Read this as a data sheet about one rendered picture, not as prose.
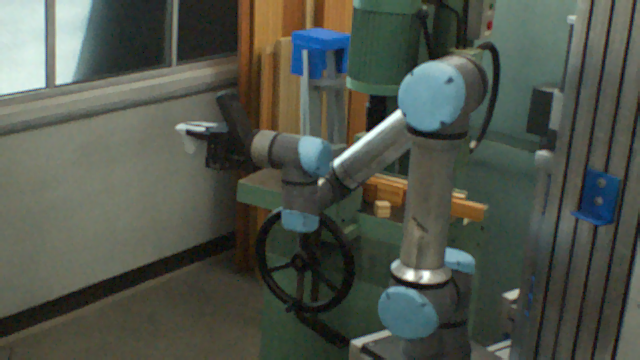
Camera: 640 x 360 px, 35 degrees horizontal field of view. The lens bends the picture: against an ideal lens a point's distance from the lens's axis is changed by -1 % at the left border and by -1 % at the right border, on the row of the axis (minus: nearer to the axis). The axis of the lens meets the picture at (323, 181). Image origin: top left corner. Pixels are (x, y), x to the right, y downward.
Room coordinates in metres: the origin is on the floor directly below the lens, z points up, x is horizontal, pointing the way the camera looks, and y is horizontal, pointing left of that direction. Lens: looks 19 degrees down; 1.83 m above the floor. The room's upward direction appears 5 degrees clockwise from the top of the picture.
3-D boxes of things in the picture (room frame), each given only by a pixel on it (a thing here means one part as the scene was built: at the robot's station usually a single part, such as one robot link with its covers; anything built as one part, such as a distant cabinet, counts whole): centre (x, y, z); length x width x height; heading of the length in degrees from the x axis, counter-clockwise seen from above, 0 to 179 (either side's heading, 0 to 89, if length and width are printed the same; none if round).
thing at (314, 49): (3.59, 0.01, 0.58); 0.27 x 0.25 x 1.16; 54
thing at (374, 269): (2.78, -0.18, 0.76); 0.57 x 0.45 x 0.09; 152
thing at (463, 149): (2.77, -0.35, 1.02); 0.09 x 0.07 x 0.12; 62
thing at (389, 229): (2.59, -0.05, 0.87); 0.61 x 0.30 x 0.06; 62
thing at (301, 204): (1.95, 0.04, 1.12); 0.11 x 0.08 x 0.11; 152
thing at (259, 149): (1.97, 0.12, 1.22); 0.08 x 0.05 x 0.08; 151
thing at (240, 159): (2.01, 0.19, 1.21); 0.12 x 0.08 x 0.09; 61
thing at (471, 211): (2.67, -0.15, 0.92); 0.62 x 0.02 x 0.04; 62
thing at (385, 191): (2.64, -0.11, 0.93); 0.22 x 0.01 x 0.06; 62
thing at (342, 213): (2.52, -0.01, 0.92); 0.15 x 0.13 x 0.09; 62
